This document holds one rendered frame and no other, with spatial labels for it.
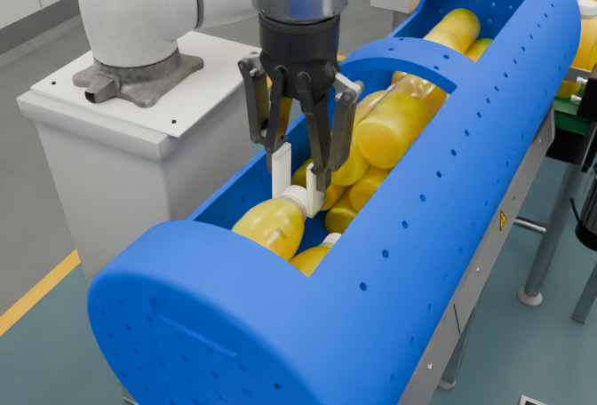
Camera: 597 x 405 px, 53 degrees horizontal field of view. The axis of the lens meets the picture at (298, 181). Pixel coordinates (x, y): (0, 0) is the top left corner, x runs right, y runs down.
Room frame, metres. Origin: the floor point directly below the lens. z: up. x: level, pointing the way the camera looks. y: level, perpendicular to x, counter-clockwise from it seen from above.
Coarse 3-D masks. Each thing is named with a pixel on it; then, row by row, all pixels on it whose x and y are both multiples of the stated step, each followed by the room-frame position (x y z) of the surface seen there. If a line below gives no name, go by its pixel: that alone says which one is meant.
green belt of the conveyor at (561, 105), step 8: (560, 104) 1.09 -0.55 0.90; (568, 104) 1.09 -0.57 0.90; (576, 104) 1.09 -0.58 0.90; (560, 112) 1.08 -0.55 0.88; (568, 112) 1.07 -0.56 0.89; (576, 112) 1.07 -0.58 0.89; (560, 120) 1.07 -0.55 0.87; (568, 120) 1.06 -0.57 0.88; (576, 120) 1.05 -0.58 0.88; (584, 120) 1.05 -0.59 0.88; (560, 128) 1.07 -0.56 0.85; (568, 128) 1.07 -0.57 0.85; (576, 128) 1.05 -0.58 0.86; (584, 128) 1.04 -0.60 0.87
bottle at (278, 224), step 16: (256, 208) 0.48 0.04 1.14; (272, 208) 0.48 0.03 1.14; (288, 208) 0.48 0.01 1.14; (304, 208) 0.50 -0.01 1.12; (240, 224) 0.46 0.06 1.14; (256, 224) 0.45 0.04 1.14; (272, 224) 0.46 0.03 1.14; (288, 224) 0.46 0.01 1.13; (304, 224) 0.49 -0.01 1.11; (256, 240) 0.43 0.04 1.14; (272, 240) 0.44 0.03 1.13; (288, 240) 0.45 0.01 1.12; (288, 256) 0.44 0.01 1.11
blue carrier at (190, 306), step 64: (448, 0) 1.08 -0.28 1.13; (512, 0) 1.02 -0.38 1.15; (576, 0) 0.97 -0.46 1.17; (384, 64) 0.65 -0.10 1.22; (448, 64) 0.64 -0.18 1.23; (512, 64) 0.70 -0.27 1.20; (448, 128) 0.53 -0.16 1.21; (512, 128) 0.61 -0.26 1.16; (256, 192) 0.59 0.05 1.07; (384, 192) 0.42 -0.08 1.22; (448, 192) 0.46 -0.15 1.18; (128, 256) 0.34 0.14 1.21; (192, 256) 0.32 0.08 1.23; (256, 256) 0.32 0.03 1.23; (384, 256) 0.36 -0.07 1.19; (448, 256) 0.40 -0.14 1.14; (128, 320) 0.33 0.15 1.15; (192, 320) 0.29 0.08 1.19; (256, 320) 0.27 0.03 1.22; (320, 320) 0.28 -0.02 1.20; (384, 320) 0.31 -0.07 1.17; (128, 384) 0.34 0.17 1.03; (192, 384) 0.29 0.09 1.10; (256, 384) 0.26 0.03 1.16; (320, 384) 0.24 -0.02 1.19; (384, 384) 0.27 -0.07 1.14
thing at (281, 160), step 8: (288, 144) 0.55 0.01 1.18; (280, 152) 0.53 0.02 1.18; (288, 152) 0.54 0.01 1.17; (272, 160) 0.53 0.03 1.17; (280, 160) 0.53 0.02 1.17; (288, 160) 0.54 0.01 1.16; (272, 168) 0.53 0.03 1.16; (280, 168) 0.53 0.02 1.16; (288, 168) 0.54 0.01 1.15; (272, 176) 0.53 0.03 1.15; (280, 176) 0.53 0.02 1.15; (288, 176) 0.54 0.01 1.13; (280, 184) 0.53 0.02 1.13; (288, 184) 0.54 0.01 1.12; (280, 192) 0.53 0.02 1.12
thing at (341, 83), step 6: (336, 72) 0.51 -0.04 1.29; (336, 78) 0.50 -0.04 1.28; (342, 78) 0.50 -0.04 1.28; (336, 84) 0.50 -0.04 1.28; (342, 84) 0.50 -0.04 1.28; (348, 84) 0.50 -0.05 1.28; (354, 84) 0.50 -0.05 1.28; (336, 90) 0.50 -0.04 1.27; (342, 90) 0.50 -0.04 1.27; (354, 90) 0.49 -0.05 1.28; (360, 90) 0.50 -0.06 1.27; (336, 96) 0.49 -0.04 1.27
